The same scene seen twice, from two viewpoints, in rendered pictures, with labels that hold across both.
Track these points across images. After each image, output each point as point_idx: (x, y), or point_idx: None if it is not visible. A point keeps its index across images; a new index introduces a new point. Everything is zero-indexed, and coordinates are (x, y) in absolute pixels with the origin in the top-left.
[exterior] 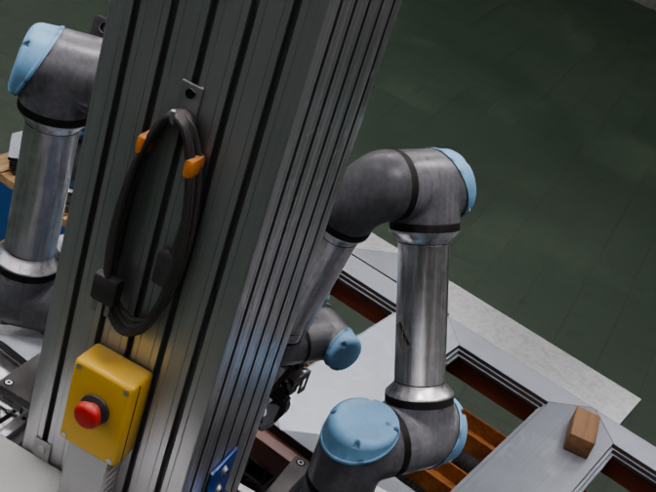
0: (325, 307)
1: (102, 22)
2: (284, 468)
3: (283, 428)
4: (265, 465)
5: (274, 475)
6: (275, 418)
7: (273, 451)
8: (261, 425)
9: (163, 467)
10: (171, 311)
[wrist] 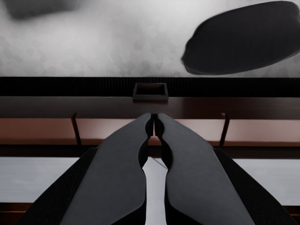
0: None
1: None
2: (103, 109)
3: (147, 163)
4: (139, 100)
5: (119, 97)
6: (84, 163)
7: (130, 117)
8: (146, 118)
9: None
10: None
